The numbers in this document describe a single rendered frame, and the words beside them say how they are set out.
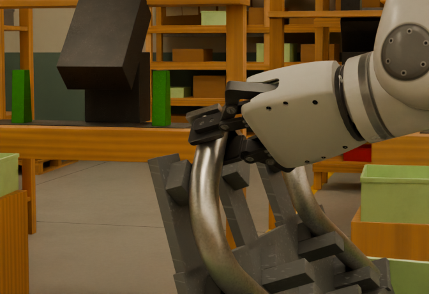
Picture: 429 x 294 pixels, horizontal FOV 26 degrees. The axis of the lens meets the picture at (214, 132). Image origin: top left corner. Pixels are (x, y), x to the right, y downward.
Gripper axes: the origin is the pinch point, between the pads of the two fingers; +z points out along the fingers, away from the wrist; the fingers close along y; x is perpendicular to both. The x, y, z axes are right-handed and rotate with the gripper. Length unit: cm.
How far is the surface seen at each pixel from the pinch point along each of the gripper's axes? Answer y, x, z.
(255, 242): -18.4, -1.0, 5.7
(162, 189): 1.5, 6.5, 4.4
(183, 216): -2.3, 7.2, 4.2
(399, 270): -49, -16, 0
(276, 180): -25.6, -16.9, 8.6
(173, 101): -562, -697, 512
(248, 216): -16.5, -3.5, 6.0
